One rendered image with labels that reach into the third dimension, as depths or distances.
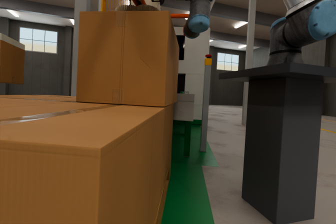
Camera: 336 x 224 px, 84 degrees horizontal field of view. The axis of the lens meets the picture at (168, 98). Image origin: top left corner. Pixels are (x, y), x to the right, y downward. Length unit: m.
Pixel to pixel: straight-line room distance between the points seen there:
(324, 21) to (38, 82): 11.94
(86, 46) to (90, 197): 0.76
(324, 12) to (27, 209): 1.07
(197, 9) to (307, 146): 0.85
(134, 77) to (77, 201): 0.63
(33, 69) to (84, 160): 12.09
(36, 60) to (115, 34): 11.47
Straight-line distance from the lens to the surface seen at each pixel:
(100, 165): 0.22
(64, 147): 0.23
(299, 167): 1.17
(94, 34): 0.92
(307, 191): 1.26
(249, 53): 4.58
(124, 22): 0.88
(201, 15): 0.86
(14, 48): 2.26
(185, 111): 1.45
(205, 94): 2.02
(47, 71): 12.07
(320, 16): 1.03
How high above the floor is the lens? 0.60
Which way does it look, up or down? 1 degrees down
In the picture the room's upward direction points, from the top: 3 degrees clockwise
